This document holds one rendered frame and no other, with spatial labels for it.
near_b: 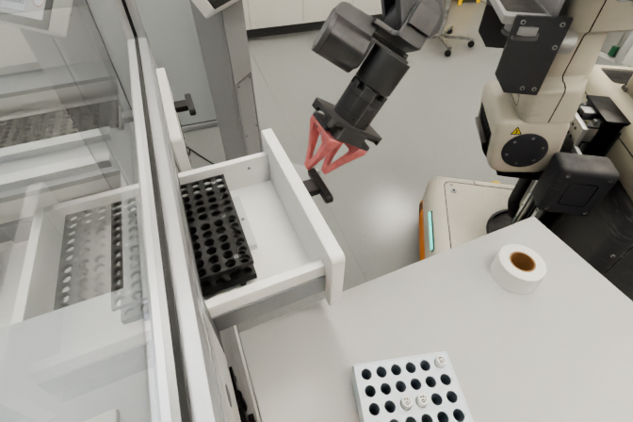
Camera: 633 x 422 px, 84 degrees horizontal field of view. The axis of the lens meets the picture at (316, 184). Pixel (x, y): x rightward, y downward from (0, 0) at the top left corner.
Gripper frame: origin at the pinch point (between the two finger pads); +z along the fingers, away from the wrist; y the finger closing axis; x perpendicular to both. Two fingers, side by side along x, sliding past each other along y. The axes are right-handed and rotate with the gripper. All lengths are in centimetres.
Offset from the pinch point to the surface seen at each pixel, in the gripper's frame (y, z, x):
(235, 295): 13.4, 10.8, 16.0
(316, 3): -135, -12, -283
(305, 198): 5.2, 1.2, 7.6
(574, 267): -38.5, -8.2, 25.0
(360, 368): -1.9, 12.0, 26.2
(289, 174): 5.5, 1.5, 2.3
